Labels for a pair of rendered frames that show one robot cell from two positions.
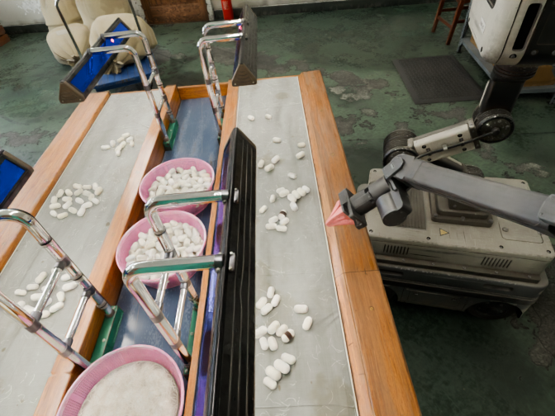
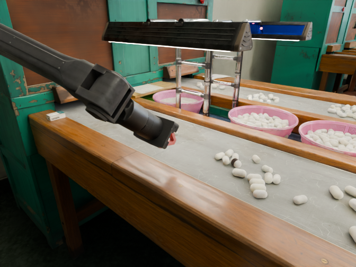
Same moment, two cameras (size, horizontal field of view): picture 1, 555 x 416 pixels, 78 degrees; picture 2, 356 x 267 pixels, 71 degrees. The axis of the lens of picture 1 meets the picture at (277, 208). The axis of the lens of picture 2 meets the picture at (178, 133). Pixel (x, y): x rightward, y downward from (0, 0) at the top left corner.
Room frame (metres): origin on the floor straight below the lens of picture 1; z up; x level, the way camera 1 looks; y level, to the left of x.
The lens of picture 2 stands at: (1.00, -0.59, 1.11)
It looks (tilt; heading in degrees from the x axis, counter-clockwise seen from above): 24 degrees down; 129
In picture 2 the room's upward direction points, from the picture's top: straight up
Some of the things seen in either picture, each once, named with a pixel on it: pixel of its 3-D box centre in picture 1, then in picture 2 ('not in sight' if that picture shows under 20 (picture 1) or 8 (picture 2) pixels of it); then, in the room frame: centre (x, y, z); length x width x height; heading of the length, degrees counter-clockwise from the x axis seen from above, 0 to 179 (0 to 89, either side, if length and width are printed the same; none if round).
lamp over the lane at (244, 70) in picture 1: (245, 38); not in sight; (1.37, 0.04, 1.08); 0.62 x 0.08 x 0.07; 177
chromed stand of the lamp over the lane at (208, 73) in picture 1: (232, 85); not in sight; (1.37, 0.12, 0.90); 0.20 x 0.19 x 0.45; 177
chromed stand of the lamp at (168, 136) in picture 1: (137, 94); not in sight; (1.39, 0.52, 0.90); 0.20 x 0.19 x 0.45; 177
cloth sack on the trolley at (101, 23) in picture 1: (118, 40); not in sight; (3.71, 1.36, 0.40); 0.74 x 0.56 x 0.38; 173
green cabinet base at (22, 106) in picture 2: not in sight; (120, 128); (-0.33, 0.43, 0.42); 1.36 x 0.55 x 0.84; 87
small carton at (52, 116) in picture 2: not in sight; (55, 115); (0.05, -0.17, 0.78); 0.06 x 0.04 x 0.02; 87
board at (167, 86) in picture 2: not in sight; (149, 88); (0.02, 0.39, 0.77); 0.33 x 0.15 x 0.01; 87
